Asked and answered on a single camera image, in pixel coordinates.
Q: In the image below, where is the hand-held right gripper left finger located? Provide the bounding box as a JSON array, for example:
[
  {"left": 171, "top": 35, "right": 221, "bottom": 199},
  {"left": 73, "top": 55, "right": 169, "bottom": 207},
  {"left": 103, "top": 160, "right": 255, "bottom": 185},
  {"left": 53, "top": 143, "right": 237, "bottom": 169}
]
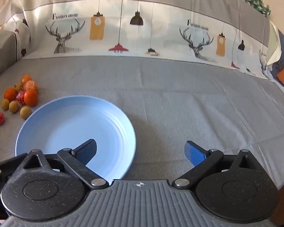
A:
[{"left": 21, "top": 139, "right": 109, "bottom": 191}]

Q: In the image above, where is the blue plate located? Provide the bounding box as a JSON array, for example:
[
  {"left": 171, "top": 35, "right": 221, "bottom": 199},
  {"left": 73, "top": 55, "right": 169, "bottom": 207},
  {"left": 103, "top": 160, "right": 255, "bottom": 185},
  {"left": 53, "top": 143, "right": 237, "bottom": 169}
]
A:
[{"left": 15, "top": 96, "right": 136, "bottom": 180}]

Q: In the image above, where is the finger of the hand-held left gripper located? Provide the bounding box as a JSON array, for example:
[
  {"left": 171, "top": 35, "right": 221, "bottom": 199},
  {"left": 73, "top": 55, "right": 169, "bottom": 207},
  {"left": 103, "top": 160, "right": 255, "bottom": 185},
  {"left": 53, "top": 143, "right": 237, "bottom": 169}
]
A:
[{"left": 0, "top": 153, "right": 29, "bottom": 202}]

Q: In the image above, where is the grey sofa armrest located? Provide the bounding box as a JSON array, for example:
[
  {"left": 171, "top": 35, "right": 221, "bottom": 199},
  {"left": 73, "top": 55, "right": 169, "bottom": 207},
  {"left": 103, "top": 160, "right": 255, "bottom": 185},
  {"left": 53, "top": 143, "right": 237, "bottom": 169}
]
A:
[{"left": 0, "top": 30, "right": 22, "bottom": 83}]

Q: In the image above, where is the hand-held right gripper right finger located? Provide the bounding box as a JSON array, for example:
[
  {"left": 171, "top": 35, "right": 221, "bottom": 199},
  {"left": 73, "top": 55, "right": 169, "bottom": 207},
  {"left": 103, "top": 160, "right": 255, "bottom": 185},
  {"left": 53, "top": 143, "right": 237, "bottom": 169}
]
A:
[{"left": 172, "top": 141, "right": 261, "bottom": 190}]

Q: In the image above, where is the brown fruit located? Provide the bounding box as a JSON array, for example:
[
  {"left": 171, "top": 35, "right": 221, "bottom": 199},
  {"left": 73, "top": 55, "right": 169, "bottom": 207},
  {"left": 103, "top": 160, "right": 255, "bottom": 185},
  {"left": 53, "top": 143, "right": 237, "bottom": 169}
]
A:
[{"left": 9, "top": 100, "right": 19, "bottom": 113}]

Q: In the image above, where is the plastic-wrapped mandarin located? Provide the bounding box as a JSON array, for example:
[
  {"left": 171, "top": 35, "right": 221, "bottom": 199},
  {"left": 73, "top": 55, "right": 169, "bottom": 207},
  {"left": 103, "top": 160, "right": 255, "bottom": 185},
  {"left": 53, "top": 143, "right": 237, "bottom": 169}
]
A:
[{"left": 23, "top": 80, "right": 38, "bottom": 92}]

